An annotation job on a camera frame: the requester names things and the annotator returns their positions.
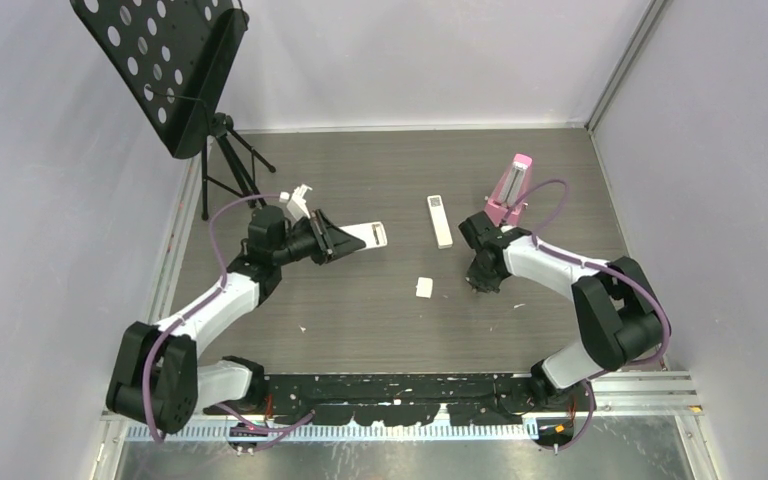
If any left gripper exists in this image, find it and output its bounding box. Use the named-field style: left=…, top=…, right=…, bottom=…
left=273, top=210, right=365, bottom=267

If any small white remote control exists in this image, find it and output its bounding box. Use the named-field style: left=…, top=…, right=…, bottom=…
left=341, top=221, right=388, bottom=250

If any small remote battery cover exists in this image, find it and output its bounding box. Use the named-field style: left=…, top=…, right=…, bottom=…
left=415, top=277, right=434, bottom=299

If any long white remote control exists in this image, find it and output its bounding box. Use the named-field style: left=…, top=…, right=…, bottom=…
left=427, top=195, right=453, bottom=249

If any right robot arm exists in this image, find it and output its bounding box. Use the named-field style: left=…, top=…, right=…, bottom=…
left=458, top=212, right=671, bottom=411

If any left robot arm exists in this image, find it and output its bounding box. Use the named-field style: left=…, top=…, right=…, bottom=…
left=106, top=205, right=388, bottom=438

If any pink metronome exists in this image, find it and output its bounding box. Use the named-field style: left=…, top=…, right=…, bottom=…
left=484, top=153, right=533, bottom=226

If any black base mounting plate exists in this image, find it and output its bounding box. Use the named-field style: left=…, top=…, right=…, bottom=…
left=224, top=373, right=589, bottom=427

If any black perforated music stand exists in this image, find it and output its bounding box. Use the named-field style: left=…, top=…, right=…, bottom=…
left=71, top=0, right=266, bottom=208

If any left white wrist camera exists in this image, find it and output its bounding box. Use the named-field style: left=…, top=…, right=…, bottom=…
left=279, top=184, right=312, bottom=221

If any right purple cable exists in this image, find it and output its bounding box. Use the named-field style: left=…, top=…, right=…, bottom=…
left=499, top=178, right=672, bottom=369

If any purple cable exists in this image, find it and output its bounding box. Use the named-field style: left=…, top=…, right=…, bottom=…
left=142, top=193, right=286, bottom=444
left=499, top=178, right=672, bottom=369

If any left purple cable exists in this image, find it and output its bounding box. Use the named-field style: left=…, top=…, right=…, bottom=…
left=142, top=193, right=286, bottom=444

